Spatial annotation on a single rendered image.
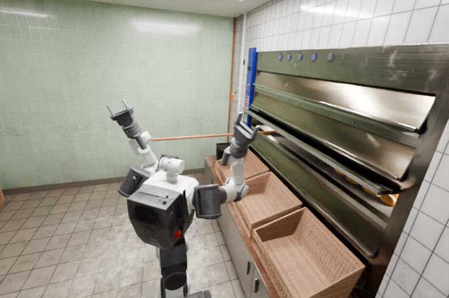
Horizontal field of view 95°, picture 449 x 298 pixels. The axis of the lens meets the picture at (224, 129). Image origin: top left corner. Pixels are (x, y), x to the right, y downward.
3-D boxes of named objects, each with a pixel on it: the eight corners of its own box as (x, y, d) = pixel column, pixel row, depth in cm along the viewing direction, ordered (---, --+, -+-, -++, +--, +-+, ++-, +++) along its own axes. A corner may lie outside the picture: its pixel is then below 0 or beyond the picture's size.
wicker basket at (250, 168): (247, 166, 290) (249, 148, 281) (267, 190, 239) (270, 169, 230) (214, 170, 275) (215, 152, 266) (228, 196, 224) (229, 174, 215)
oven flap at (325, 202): (249, 143, 283) (255, 129, 279) (372, 258, 121) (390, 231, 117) (246, 142, 281) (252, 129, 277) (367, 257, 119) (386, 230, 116)
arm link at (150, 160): (155, 145, 132) (164, 162, 146) (139, 147, 132) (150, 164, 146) (152, 160, 125) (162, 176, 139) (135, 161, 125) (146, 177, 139)
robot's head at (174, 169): (178, 180, 100) (178, 164, 98) (160, 176, 103) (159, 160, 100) (184, 174, 106) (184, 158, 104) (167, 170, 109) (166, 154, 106)
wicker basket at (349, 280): (300, 231, 183) (305, 205, 174) (356, 298, 132) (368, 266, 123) (250, 244, 167) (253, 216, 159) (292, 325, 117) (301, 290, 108)
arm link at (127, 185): (141, 191, 119) (130, 196, 106) (128, 184, 120) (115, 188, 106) (152, 173, 120) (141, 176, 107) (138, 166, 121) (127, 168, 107)
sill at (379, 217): (255, 127, 278) (255, 125, 277) (393, 227, 116) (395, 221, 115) (251, 127, 276) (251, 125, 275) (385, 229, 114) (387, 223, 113)
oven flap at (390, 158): (253, 105, 266) (259, 91, 262) (401, 181, 105) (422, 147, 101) (250, 104, 264) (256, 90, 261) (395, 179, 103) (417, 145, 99)
